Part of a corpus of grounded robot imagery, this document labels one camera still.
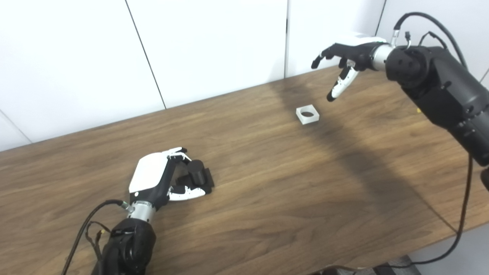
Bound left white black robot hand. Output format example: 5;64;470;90
129;147;209;210

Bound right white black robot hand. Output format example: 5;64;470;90
311;35;386;102

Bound black peg with base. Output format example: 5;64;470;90
176;160;215;195

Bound white square piece with hole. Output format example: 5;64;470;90
296;104;320;125

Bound grey black striped floor mat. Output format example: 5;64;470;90
376;255;421;275

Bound thin left wire, yellow plug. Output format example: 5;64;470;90
85;221;112;260

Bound thin black right arm wire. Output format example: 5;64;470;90
404;31;447;50

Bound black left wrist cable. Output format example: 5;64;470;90
61;199;132;275

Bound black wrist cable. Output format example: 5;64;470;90
61;199;132;275
309;11;474;275

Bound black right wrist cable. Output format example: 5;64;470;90
309;11;474;275

